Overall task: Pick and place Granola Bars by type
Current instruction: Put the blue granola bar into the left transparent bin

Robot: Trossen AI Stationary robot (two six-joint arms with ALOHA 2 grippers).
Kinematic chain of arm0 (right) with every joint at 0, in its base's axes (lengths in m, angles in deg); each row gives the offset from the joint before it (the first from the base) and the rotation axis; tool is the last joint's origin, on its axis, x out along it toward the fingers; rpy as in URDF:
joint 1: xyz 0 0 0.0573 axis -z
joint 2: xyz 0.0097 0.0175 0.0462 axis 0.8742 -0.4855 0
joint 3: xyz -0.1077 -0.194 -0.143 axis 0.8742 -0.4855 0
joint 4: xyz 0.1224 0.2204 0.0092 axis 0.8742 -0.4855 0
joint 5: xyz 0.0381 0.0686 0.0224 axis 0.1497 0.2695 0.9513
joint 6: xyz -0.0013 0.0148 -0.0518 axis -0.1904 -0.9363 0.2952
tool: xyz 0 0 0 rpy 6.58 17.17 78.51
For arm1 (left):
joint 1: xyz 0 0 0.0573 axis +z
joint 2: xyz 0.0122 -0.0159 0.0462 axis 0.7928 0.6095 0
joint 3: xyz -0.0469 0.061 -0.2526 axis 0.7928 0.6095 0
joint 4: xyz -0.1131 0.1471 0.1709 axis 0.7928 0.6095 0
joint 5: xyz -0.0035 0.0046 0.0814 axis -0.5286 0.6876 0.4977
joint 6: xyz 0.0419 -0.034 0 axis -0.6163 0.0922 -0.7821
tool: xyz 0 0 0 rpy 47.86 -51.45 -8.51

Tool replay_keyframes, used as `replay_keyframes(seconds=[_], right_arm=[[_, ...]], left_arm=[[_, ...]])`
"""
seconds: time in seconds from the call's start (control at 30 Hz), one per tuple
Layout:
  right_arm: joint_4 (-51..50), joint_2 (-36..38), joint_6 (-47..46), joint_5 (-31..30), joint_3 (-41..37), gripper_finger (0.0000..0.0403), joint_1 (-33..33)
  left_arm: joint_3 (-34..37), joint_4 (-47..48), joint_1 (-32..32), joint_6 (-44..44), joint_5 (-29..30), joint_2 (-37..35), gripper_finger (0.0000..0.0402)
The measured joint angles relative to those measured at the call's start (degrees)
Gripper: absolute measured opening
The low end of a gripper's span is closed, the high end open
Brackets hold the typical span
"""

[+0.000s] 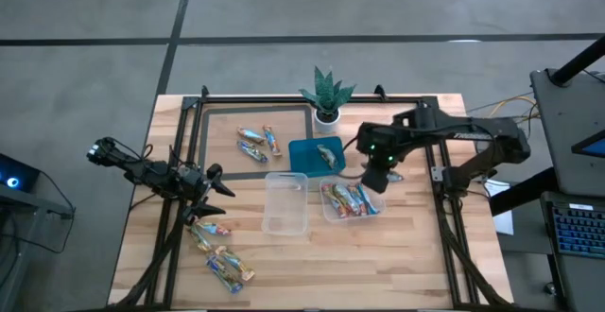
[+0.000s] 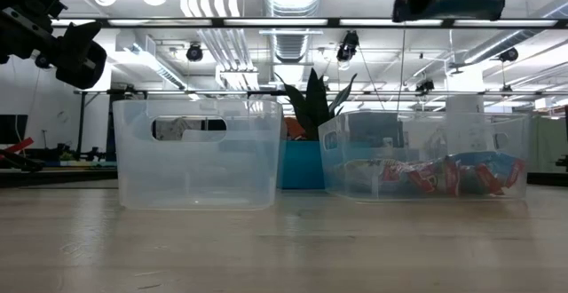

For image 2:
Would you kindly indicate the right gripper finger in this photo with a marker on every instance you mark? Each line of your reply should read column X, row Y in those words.
column 479, row 5
column 400, row 9

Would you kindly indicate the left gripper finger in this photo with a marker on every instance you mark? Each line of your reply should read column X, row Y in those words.
column 82, row 60

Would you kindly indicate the blue red granola bar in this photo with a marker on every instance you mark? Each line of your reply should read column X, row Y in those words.
column 368, row 173
column 426, row 177
column 488, row 173

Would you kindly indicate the clear plastic bin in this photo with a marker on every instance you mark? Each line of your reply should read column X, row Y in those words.
column 328, row 168
column 199, row 173

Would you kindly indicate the black ceiling spotlight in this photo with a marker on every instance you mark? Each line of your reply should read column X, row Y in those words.
column 508, row 55
column 194, row 53
column 347, row 49
column 425, row 86

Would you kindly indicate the dark background monitor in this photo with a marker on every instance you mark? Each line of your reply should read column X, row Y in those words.
column 13, row 129

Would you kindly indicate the red tool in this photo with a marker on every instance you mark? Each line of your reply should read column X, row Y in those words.
column 20, row 145

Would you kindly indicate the potted snake plant white pot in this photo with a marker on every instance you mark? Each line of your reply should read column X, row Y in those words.
column 316, row 102

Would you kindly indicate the green partition panel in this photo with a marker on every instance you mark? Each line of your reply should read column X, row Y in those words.
column 548, row 144

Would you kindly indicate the teal plastic tray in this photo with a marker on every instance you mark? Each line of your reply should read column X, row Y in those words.
column 302, row 164

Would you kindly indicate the silver ceiling air duct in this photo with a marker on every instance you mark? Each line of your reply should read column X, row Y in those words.
column 293, row 9

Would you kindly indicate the black ceiling light rail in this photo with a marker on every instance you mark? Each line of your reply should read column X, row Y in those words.
column 275, row 22

